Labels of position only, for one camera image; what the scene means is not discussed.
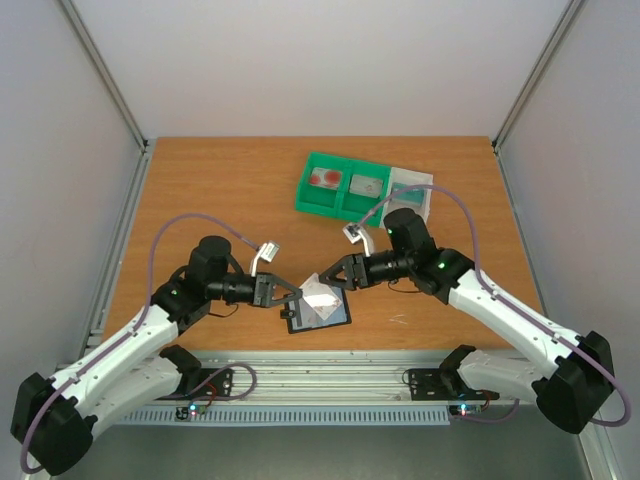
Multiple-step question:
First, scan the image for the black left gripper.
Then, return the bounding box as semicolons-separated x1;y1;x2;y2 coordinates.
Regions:
209;272;303;309

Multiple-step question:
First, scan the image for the black leather card holder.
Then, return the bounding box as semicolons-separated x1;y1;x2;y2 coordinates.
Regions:
280;287;352;334

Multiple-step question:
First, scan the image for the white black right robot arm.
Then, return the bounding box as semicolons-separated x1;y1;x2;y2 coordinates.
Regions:
319;208;614;434

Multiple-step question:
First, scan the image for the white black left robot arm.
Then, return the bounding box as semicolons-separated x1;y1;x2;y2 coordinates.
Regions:
10;236;302;476

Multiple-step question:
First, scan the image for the grey card in bin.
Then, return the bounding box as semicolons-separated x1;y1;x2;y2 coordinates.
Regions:
349;174;384;198

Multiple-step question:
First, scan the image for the red dotted card in bin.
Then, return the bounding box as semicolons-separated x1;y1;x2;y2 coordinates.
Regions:
308;167;342;190

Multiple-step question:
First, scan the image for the teal card in bin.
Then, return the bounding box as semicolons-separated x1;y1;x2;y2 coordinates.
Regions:
391;182;425;207

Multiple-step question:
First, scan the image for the green left bin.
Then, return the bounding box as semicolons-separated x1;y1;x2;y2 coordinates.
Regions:
294;152;350;218

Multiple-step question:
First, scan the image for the green bin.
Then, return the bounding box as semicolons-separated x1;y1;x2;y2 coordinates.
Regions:
338;160;391;222
294;152;350;218

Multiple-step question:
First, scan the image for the green middle bin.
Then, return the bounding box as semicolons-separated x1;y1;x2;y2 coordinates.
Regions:
338;160;391;222

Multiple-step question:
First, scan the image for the white right bin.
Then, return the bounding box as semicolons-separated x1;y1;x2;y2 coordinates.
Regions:
382;167;434;221

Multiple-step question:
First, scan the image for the left controller board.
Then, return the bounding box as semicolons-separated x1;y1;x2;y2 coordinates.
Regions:
175;404;207;421

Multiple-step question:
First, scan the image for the controller board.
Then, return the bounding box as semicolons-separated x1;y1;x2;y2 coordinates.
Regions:
175;404;207;421
449;403;488;417

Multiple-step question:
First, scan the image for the right controller board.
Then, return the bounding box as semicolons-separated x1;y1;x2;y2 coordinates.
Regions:
449;403;488;417

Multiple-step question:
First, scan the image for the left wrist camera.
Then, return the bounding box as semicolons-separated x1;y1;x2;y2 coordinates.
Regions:
250;241;280;277

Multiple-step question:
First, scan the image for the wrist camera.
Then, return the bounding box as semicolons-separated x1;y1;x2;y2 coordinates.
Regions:
250;241;280;277
342;223;375;257

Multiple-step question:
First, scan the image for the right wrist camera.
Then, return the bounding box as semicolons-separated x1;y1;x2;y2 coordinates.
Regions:
342;223;375;257

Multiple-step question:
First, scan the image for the aluminium frame rail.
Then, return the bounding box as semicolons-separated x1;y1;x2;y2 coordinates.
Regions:
149;349;551;405

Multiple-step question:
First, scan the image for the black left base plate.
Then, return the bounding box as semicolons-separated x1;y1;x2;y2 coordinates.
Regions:
160;367;234;401

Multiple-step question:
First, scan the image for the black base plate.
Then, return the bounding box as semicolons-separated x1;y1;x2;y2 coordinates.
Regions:
402;368;500;401
160;367;234;401

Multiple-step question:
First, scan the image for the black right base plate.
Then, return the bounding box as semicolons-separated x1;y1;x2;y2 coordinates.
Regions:
402;368;500;401

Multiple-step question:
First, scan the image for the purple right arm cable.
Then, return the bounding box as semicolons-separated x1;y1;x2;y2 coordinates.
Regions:
355;184;630;427

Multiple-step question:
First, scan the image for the grey slotted cable duct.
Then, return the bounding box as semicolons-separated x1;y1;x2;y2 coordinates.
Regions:
119;405;450;428

